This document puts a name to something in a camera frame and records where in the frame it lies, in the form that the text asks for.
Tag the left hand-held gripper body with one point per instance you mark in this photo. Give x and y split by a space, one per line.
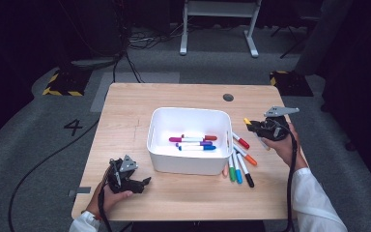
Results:
122 183

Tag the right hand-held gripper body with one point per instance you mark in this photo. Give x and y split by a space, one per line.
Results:
275 129

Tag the yellow marker pen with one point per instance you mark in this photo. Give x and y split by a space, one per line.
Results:
247 121

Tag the group of coloured marker pens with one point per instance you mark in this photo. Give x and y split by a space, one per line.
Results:
242 142

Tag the white plastic storage box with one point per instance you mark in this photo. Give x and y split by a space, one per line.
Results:
186 166

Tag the brown-red marker pen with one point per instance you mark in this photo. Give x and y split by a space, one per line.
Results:
211 138

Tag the dark blue marker pen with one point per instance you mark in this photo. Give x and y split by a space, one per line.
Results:
209 148

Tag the magenta marker pen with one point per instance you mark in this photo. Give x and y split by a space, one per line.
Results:
175 139

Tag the purple marker pen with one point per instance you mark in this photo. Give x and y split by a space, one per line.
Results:
206 143

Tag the person's left hand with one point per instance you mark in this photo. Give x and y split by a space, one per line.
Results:
111 199

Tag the person's right hand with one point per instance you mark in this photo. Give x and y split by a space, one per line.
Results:
283 148

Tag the grey round table grommet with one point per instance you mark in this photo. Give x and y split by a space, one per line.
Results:
228 97

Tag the small grey tape piece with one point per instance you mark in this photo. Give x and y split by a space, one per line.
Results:
77 191

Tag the black yellow striped floor mat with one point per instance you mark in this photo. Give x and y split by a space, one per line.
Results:
291 84
67 82

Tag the black tripod legs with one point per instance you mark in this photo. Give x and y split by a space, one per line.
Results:
290 42

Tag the grey curtain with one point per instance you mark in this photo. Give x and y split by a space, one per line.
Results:
322 35

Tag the grey round stand base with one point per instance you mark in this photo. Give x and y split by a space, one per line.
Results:
93 62

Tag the white metal desk frame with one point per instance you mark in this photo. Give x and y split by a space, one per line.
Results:
184 32

